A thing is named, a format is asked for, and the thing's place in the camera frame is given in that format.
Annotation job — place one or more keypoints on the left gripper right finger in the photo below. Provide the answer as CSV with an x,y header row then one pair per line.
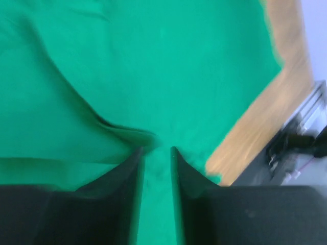
x,y
206,213

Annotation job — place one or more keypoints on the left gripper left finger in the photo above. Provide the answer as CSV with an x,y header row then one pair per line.
x,y
99,212

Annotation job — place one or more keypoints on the green t shirt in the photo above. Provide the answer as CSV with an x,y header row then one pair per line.
x,y
84,83

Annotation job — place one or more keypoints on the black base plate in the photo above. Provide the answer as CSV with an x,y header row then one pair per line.
x,y
279,158

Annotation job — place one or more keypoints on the aluminium frame rail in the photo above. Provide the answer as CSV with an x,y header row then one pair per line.
x,y
311,118

